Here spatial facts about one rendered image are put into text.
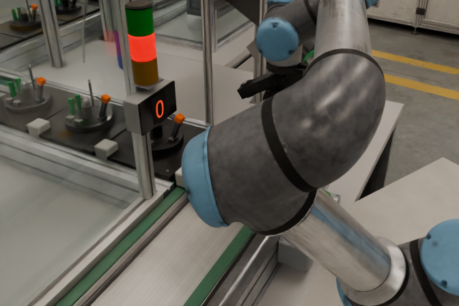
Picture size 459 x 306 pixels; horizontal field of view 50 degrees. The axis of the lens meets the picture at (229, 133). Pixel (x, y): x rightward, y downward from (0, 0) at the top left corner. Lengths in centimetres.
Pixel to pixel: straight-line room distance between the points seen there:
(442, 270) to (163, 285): 52
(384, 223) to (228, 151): 81
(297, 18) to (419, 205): 68
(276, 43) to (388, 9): 442
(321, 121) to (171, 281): 62
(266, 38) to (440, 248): 44
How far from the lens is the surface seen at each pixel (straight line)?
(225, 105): 175
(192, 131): 139
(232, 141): 54
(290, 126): 50
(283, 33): 87
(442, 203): 140
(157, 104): 101
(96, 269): 105
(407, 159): 316
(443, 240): 84
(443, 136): 347
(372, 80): 55
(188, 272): 105
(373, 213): 131
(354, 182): 141
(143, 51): 96
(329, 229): 67
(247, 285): 96
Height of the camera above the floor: 168
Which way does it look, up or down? 31 degrees down
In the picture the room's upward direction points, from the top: 1 degrees counter-clockwise
